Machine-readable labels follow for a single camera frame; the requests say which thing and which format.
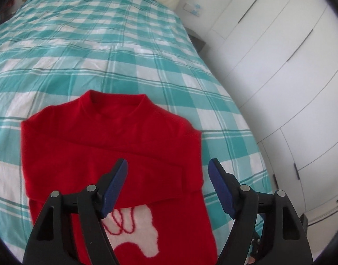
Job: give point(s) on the white wall switch panel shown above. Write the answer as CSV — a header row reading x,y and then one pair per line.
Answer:
x,y
194,9

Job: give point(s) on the red knit sweater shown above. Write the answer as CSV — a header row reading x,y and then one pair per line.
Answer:
x,y
160,216

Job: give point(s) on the dark wooden nightstand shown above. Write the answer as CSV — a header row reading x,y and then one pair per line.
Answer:
x,y
196,40

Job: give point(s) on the white built-in wardrobe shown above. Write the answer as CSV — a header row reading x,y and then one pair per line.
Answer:
x,y
278,60

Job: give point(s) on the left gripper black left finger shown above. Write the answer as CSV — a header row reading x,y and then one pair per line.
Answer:
x,y
52,240

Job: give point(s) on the teal white plaid bedspread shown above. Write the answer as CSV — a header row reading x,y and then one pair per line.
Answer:
x,y
54,51

